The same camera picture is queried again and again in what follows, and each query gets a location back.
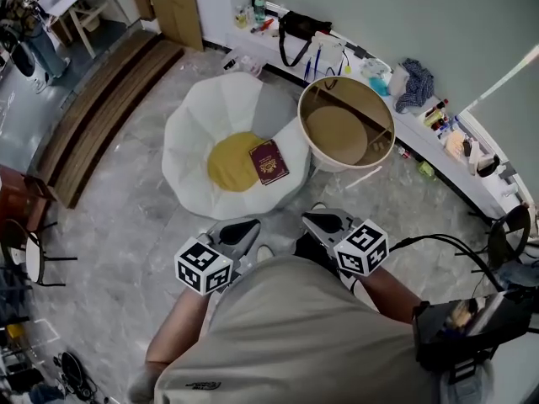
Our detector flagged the blue checked cloth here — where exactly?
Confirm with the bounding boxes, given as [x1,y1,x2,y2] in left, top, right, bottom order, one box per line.
[394,58,435,114]

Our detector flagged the black chair with white seat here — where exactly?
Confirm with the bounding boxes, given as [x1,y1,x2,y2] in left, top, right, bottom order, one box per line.
[0,219,79,288]

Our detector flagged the person's beige t-shirt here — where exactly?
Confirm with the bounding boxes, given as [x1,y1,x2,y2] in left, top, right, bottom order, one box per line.
[128,255,447,404]

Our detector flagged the red-brown wooden cabinet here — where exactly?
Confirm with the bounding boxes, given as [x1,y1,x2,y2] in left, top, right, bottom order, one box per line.
[0,164,58,231]

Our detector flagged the person's left forearm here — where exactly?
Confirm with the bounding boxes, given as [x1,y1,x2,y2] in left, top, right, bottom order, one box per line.
[145,286,211,365]

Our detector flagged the person's black trousers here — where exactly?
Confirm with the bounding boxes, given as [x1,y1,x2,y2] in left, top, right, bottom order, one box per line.
[293,233,338,275]

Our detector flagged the round glass-top side table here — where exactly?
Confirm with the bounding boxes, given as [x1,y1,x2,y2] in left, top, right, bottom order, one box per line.
[297,75,397,174]

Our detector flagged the blue lanyards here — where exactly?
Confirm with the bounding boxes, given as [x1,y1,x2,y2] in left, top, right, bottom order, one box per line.
[305,44,323,79]

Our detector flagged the egg-shaped white floor cushion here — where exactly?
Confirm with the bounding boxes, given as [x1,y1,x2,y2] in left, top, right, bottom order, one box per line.
[162,72,312,221]

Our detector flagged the large cardboard box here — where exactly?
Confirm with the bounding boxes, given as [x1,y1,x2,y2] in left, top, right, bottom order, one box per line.
[143,0,205,52]

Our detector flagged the dark red book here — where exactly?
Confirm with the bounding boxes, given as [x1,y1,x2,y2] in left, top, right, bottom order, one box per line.
[248,139,291,186]

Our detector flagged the person's right forearm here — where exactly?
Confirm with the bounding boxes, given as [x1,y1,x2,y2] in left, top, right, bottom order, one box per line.
[357,267,422,323]

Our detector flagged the black and white kettle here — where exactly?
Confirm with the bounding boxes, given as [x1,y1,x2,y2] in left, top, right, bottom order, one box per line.
[475,153,502,178]

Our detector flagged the white bag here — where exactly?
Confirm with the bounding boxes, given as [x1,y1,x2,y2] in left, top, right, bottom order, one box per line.
[387,63,409,98]

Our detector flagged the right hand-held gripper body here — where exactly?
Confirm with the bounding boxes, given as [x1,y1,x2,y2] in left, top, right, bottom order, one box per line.
[302,208,389,277]

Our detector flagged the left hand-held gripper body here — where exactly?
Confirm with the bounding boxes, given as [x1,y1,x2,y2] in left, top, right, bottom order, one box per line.
[173,218,262,297]

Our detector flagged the black cable bundle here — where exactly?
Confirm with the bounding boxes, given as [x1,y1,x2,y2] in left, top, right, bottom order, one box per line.
[389,233,506,294]

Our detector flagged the black shoulder bag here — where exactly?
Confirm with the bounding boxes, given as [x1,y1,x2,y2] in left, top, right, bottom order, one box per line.
[277,9,334,67]

